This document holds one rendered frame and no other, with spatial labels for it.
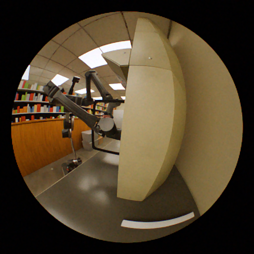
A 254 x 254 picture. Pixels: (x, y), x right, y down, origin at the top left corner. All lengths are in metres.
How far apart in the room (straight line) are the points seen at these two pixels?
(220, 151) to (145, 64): 0.45
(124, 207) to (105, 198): 0.09
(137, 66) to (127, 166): 0.25
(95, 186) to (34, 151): 1.91
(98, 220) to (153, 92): 0.43
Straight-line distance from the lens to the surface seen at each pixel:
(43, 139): 2.10
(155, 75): 0.18
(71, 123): 1.03
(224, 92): 0.46
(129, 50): 0.27
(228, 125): 0.41
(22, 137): 2.06
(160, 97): 0.16
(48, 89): 0.52
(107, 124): 0.25
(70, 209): 0.38
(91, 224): 0.34
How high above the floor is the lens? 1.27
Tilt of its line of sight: 8 degrees down
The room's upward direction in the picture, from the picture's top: 6 degrees clockwise
